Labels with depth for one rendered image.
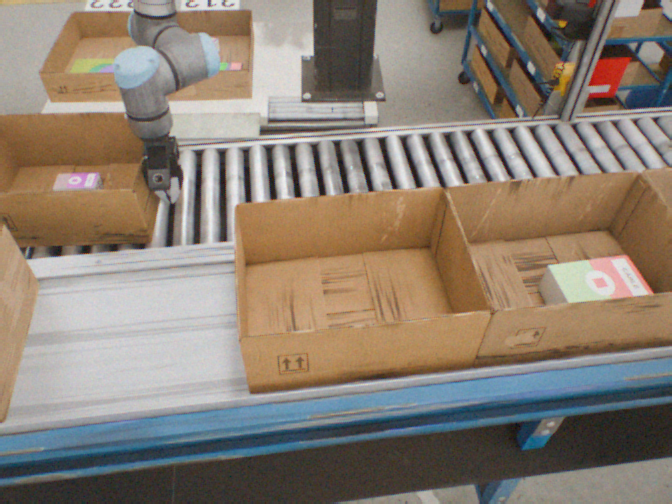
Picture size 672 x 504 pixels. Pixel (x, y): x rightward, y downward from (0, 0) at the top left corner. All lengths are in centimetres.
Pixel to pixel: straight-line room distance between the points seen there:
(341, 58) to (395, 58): 179
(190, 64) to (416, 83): 222
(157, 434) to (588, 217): 92
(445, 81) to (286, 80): 162
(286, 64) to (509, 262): 111
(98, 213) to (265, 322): 51
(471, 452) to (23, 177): 129
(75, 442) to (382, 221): 65
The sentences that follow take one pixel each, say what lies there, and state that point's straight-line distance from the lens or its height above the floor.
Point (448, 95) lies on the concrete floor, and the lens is 331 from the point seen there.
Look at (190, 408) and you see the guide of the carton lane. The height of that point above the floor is 92.
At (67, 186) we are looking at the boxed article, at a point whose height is 80.
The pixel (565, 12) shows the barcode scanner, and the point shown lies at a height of 107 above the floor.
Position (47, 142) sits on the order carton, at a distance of 169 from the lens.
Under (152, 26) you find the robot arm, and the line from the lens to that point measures 138.
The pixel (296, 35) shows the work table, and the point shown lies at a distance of 219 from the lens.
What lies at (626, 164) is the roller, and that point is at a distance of 183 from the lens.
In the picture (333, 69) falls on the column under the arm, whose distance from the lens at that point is 182.
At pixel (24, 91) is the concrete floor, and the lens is 363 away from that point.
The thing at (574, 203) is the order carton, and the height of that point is 98.
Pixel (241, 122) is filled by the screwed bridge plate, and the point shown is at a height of 75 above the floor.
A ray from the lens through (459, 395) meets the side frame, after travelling 100.
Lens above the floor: 178
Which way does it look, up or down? 48 degrees down
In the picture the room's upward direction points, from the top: 1 degrees clockwise
